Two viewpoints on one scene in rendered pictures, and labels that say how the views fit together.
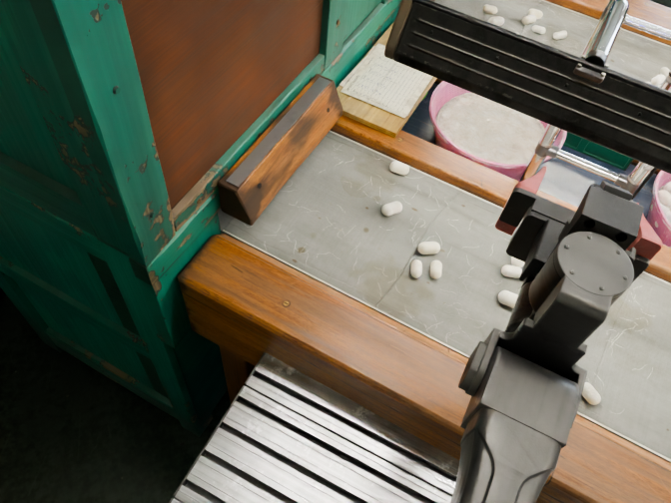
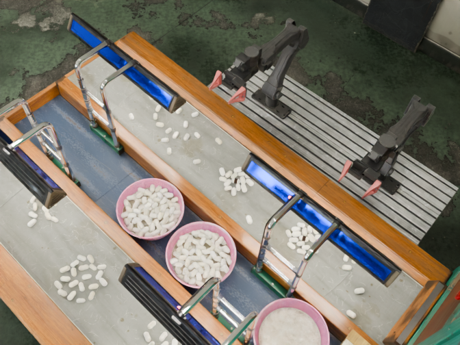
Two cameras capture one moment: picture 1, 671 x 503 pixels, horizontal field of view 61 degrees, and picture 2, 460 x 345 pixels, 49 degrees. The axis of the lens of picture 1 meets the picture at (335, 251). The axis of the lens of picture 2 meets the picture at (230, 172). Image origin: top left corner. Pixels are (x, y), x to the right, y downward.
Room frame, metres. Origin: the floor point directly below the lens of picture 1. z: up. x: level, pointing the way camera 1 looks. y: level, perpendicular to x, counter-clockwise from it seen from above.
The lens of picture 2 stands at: (1.39, -0.38, 2.57)
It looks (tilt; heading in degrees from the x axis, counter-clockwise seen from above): 59 degrees down; 197
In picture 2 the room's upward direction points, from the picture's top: 5 degrees clockwise
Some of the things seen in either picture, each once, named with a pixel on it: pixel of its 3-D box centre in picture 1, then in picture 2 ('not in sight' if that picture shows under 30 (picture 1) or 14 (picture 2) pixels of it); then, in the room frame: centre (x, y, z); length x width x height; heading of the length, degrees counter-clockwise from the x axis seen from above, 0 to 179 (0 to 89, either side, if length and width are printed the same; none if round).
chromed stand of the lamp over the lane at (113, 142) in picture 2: not in sight; (113, 98); (0.27, -1.26, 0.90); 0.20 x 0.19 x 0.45; 68
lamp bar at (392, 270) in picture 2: (638, 111); (318, 213); (0.56, -0.33, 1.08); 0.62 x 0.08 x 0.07; 68
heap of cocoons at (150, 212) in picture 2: not in sight; (152, 213); (0.61, -0.94, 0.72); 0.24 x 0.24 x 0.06
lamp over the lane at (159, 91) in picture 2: not in sight; (123, 59); (0.20, -1.23, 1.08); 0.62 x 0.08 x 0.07; 68
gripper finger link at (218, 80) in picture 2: not in sight; (220, 84); (0.17, -0.83, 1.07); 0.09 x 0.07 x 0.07; 160
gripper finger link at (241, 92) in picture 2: not in sight; (233, 94); (0.19, -0.77, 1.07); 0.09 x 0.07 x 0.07; 160
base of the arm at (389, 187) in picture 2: not in sight; (380, 172); (0.06, -0.12, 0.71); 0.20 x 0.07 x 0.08; 70
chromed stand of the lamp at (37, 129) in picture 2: not in sight; (33, 156); (0.64, -1.41, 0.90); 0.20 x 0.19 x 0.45; 68
